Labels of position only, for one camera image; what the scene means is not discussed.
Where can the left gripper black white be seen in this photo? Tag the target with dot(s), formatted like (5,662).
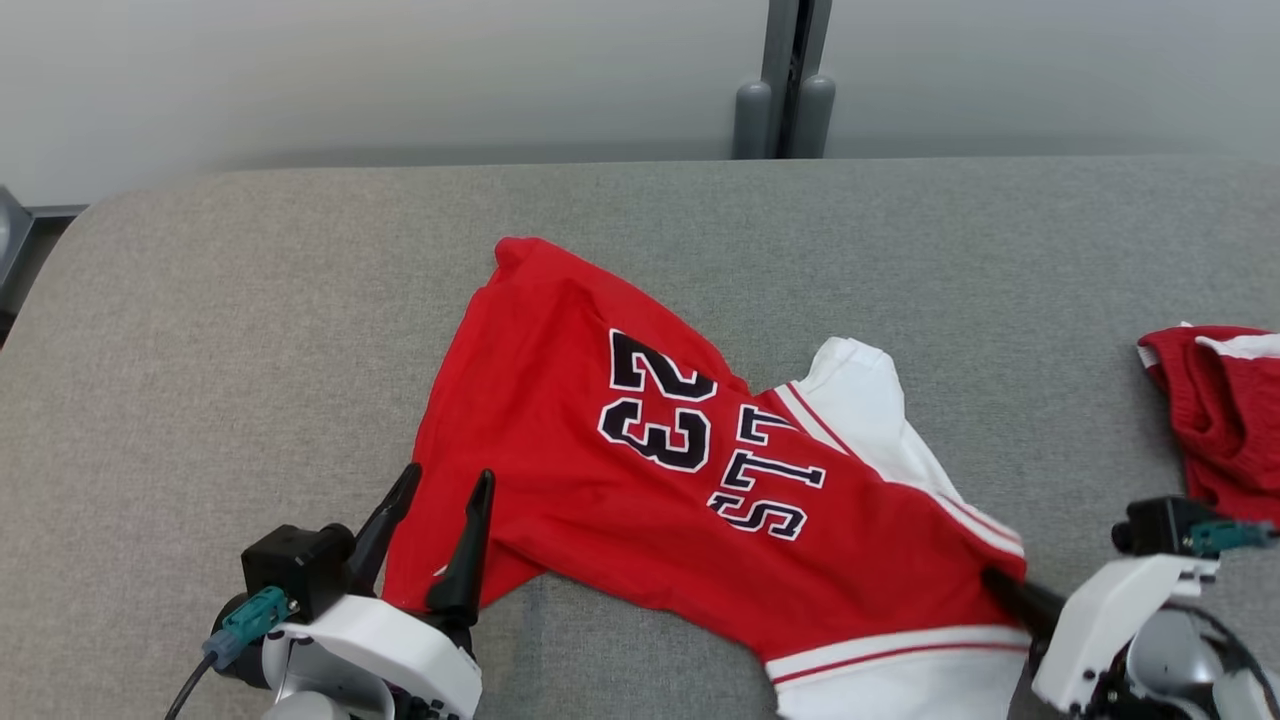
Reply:
(390,660)

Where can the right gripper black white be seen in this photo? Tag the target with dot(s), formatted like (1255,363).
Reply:
(1110,620)

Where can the red white basketball jersey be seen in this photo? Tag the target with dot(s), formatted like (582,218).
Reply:
(560,450)

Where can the red shorts with white stripe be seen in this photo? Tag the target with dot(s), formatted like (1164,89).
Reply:
(1230,420)

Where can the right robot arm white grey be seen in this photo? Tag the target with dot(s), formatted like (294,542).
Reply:
(1180,670)

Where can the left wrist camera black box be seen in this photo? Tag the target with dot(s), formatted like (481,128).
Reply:
(295,570)

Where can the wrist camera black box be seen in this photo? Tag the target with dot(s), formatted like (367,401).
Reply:
(295,570)
(1160,525)

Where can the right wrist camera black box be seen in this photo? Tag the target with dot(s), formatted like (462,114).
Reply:
(1160,525)

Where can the teal connector left wrist camera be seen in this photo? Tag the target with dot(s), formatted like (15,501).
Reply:
(250,622)

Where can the teal connector wrist camera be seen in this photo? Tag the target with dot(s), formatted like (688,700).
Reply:
(250,622)
(1230,538)

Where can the teal connector right wrist camera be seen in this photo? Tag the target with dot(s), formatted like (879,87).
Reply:
(1230,538)

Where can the grey metal wheeled frame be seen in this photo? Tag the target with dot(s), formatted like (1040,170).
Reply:
(12,250)

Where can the grey partition post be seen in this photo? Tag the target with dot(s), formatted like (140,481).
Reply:
(785,80)

